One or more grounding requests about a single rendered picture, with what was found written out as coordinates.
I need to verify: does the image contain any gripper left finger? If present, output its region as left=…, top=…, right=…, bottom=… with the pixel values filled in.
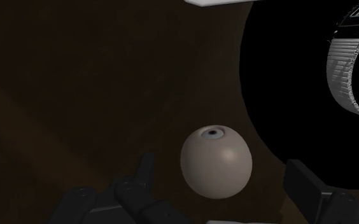
left=46, top=151, right=194, bottom=224

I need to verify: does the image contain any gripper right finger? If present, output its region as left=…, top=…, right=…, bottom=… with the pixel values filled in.
left=283, top=158, right=359, bottom=224

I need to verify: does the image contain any beige egg-shaped vase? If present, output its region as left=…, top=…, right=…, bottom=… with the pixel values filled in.
left=179, top=125, right=253, bottom=200

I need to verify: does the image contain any black round bowl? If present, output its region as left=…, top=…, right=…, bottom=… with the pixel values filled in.
left=239, top=0, right=359, bottom=190

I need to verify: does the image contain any black watch with silver band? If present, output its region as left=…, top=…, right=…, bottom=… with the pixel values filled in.
left=326, top=0, right=359, bottom=121

